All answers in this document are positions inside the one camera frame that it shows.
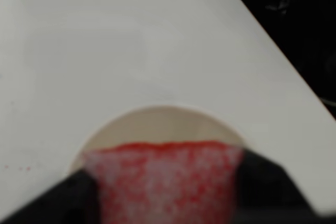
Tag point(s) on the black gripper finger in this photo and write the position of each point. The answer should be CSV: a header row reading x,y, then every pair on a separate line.
x,y
270,197
52,203

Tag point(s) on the red speckled foam cube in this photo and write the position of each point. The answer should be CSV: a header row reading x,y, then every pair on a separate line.
x,y
165,182

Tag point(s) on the tan paper cup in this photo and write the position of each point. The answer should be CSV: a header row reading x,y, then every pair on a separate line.
x,y
162,125

